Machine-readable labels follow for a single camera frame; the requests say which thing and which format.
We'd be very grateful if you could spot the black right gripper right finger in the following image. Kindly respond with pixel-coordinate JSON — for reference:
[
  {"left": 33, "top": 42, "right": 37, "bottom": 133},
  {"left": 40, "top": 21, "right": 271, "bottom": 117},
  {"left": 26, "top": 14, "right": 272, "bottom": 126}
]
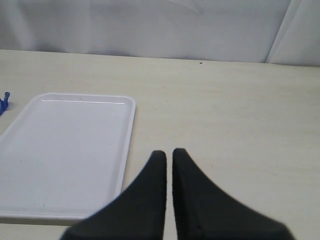
[{"left": 172, "top": 148, "right": 294, "bottom": 240}]

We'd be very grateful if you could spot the blue container lid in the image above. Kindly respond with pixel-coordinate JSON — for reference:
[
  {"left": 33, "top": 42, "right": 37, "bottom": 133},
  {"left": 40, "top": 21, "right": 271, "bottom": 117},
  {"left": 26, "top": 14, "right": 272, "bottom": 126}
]
[{"left": 0, "top": 92, "right": 10, "bottom": 115}]

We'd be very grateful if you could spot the white plastic tray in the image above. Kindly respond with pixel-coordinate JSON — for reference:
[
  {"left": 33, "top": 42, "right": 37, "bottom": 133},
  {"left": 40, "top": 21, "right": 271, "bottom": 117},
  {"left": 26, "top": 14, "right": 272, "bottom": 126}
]
[{"left": 0, "top": 93, "right": 136, "bottom": 223}]

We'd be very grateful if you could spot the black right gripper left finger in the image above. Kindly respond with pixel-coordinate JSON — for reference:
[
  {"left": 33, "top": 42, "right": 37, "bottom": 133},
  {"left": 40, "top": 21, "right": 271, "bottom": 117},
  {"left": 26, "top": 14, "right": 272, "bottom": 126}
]
[{"left": 61, "top": 150, "right": 167, "bottom": 240}]

